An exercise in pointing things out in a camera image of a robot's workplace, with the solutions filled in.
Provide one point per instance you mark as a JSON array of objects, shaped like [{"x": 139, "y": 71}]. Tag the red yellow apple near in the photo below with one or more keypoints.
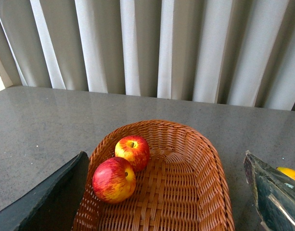
[{"x": 114, "y": 180}]

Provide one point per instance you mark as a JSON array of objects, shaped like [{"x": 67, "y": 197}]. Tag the red yellow apple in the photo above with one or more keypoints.
[
  {"x": 135, "y": 149},
  {"x": 114, "y": 180}
]

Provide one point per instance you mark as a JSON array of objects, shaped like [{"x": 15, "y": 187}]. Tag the yellow banana with brown tip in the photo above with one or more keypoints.
[{"x": 287, "y": 171}]

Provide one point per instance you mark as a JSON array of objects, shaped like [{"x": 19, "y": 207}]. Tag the grey white curtain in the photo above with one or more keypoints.
[{"x": 236, "y": 52}]

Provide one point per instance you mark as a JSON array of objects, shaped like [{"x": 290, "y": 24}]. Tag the left brown wicker basket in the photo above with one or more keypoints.
[{"x": 183, "y": 187}]

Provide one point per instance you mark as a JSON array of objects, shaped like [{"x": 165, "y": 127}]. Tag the red yellow apple far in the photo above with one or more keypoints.
[{"x": 135, "y": 149}]

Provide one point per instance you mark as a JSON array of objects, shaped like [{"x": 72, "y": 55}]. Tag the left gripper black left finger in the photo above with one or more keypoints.
[{"x": 52, "y": 204}]

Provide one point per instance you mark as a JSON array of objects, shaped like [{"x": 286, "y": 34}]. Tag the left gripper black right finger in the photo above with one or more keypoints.
[{"x": 273, "y": 193}]

